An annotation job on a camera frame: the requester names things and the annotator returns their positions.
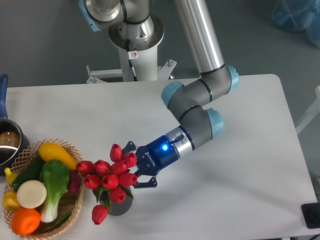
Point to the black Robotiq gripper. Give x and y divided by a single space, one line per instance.
151 159

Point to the red tulip bouquet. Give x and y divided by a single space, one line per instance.
101 175

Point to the dark grey ribbed vase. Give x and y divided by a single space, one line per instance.
115 208

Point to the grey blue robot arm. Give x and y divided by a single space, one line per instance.
197 125

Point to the purple red onion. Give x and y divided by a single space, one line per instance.
75 182

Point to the green bok choy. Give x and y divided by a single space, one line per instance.
55 177

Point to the yellow squash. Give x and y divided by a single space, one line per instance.
51 151

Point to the woven wicker basket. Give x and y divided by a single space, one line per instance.
69 204

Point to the dark green cucumber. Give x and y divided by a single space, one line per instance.
31 172

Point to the white round radish slice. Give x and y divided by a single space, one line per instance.
31 194

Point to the orange fruit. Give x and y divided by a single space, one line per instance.
25 221

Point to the small yellow pepper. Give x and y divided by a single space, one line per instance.
10 176

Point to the yellow bell pepper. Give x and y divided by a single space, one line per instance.
10 201

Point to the black device at edge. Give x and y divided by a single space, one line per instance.
311 214

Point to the blue plastic bag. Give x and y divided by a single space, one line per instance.
298 16

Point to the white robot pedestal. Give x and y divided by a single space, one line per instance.
137 46

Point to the blue handled saucepan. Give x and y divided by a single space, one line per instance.
12 139

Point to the white frame at right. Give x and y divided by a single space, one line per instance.
312 111

